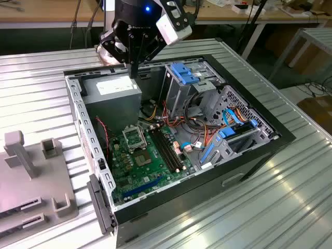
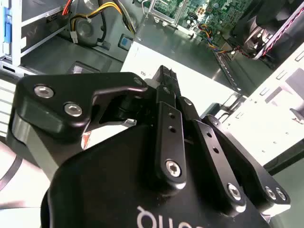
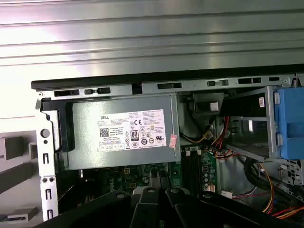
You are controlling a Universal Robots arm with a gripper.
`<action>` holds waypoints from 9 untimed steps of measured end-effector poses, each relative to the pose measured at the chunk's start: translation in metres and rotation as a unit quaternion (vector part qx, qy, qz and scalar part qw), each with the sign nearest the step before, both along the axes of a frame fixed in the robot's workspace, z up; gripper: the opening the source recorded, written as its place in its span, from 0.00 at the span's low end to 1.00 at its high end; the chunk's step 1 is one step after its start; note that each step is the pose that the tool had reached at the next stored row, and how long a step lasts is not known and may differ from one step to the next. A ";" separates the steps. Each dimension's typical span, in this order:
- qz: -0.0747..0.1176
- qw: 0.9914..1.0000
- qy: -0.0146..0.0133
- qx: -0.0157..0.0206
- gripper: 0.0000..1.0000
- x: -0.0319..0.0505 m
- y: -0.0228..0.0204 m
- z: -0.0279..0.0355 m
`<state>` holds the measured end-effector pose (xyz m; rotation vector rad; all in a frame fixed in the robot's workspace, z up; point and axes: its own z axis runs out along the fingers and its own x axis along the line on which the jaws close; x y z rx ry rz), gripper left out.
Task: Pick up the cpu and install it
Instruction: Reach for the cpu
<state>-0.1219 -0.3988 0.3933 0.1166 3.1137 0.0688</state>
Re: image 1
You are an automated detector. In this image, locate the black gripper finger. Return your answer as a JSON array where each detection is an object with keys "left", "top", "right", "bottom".
[
  {"left": 134, "top": 31, "right": 167, "bottom": 78},
  {"left": 100, "top": 27, "right": 136, "bottom": 78}
]

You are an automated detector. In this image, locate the metal locking lever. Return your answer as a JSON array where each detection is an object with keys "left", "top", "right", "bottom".
[{"left": 139, "top": 126, "right": 147, "bottom": 151}]

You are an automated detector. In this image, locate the metal socket cover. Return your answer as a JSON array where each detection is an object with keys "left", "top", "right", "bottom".
[{"left": 121, "top": 126, "right": 147, "bottom": 153}]

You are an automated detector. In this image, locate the CPU socket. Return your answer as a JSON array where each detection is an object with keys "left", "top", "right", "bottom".
[{"left": 133, "top": 150, "right": 153, "bottom": 169}]

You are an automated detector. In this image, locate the blue plastic bay latch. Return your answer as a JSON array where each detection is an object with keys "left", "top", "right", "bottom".
[{"left": 170, "top": 63, "right": 200, "bottom": 86}]

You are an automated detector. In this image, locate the grey optical drive bay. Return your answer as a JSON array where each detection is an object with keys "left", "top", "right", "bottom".
[{"left": 163, "top": 61, "right": 225, "bottom": 119}]

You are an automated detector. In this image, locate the grey power supply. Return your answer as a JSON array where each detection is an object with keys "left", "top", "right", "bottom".
[{"left": 81, "top": 73, "right": 143, "bottom": 135}]

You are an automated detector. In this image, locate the small white box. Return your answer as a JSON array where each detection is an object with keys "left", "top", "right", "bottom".
[{"left": 231, "top": 4, "right": 266, "bottom": 16}]

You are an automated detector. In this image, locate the black RAM slot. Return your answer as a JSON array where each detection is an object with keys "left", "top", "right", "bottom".
[
  {"left": 153, "top": 129, "right": 178, "bottom": 173},
  {"left": 149, "top": 129, "right": 175, "bottom": 174},
  {"left": 160, "top": 127, "right": 185, "bottom": 170},
  {"left": 156, "top": 128, "right": 182, "bottom": 171}
]

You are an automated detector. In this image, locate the black case fan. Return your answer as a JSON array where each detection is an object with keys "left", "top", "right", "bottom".
[{"left": 88, "top": 114, "right": 114, "bottom": 168}]

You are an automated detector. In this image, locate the hard disk in blue carrier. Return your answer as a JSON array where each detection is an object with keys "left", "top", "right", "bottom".
[{"left": 218, "top": 119, "right": 258, "bottom": 143}]

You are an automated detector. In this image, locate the long wooden desk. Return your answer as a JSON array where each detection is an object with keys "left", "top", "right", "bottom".
[{"left": 0, "top": 0, "right": 332, "bottom": 30}]

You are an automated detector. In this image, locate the green motherboard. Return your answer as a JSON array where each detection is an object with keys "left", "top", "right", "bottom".
[{"left": 107, "top": 123, "right": 198, "bottom": 206}]

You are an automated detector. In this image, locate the grey metal disk bay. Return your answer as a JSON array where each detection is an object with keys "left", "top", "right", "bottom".
[{"left": 199, "top": 127, "right": 280, "bottom": 170}]

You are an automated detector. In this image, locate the blue expansion slot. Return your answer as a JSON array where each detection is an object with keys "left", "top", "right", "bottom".
[{"left": 121, "top": 175, "right": 164, "bottom": 200}]

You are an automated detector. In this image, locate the large brown cardboard box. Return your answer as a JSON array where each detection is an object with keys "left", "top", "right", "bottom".
[{"left": 264, "top": 25, "right": 328, "bottom": 76}]

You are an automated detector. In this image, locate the black open PC case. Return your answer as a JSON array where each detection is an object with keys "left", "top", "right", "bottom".
[{"left": 63, "top": 53, "right": 296, "bottom": 247}]

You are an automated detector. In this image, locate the dark grey case latch bar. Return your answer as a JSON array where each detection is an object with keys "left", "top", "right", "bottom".
[{"left": 86, "top": 173, "right": 117, "bottom": 236}]

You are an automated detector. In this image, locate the grey slatted side table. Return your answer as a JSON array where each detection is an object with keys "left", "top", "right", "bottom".
[{"left": 268, "top": 27, "right": 332, "bottom": 81}]

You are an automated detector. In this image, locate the grey parts rack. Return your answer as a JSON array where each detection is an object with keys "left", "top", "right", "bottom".
[{"left": 0, "top": 131, "right": 80, "bottom": 233}]

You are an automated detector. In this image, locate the labelled brown cardboard box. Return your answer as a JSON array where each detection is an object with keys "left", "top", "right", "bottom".
[{"left": 296, "top": 95, "right": 332, "bottom": 128}]

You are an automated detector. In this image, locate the white camera on black mount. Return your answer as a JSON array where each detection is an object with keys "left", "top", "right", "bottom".
[{"left": 155, "top": 0, "right": 195, "bottom": 47}]

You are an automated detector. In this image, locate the red orange wire bundle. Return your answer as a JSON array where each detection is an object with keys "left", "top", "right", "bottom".
[{"left": 161, "top": 100, "right": 187, "bottom": 128}]

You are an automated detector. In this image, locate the yellow black wire bundle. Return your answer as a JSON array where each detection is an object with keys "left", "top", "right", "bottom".
[{"left": 141, "top": 102, "right": 159, "bottom": 122}]

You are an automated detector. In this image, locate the red black twisted wire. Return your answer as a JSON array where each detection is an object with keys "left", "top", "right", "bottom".
[{"left": 94, "top": 116, "right": 112, "bottom": 157}]

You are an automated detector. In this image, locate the orange black wire bundle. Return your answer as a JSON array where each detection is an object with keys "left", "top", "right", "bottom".
[{"left": 190, "top": 118, "right": 227, "bottom": 149}]

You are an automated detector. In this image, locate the blue flat data wire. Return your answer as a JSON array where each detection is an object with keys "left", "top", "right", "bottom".
[{"left": 222, "top": 108, "right": 245, "bottom": 128}]

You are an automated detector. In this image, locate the light blue wire white plug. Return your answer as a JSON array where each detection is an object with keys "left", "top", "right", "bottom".
[{"left": 179, "top": 141, "right": 193, "bottom": 153}]

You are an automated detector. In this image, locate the blue plastic rail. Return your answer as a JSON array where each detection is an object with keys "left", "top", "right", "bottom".
[{"left": 200, "top": 143, "right": 216, "bottom": 164}]

